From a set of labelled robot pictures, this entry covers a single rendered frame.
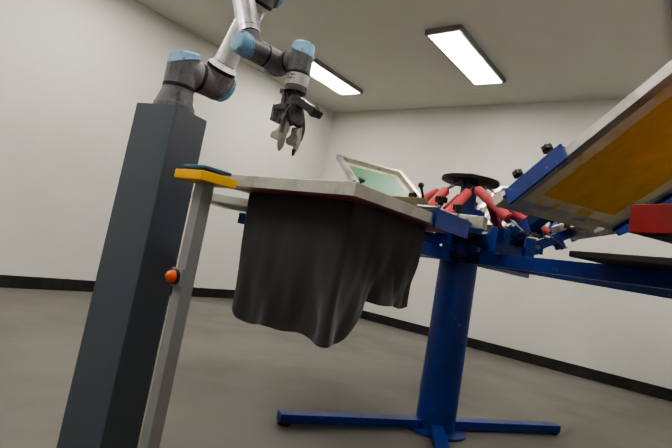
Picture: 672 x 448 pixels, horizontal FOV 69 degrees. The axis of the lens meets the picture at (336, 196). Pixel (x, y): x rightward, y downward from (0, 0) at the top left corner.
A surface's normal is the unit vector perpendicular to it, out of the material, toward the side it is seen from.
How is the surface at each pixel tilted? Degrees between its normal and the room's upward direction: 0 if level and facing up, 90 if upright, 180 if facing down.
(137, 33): 90
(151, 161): 90
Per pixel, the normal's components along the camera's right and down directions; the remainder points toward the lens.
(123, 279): -0.35, -0.18
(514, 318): -0.59, -0.20
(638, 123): 0.06, 0.80
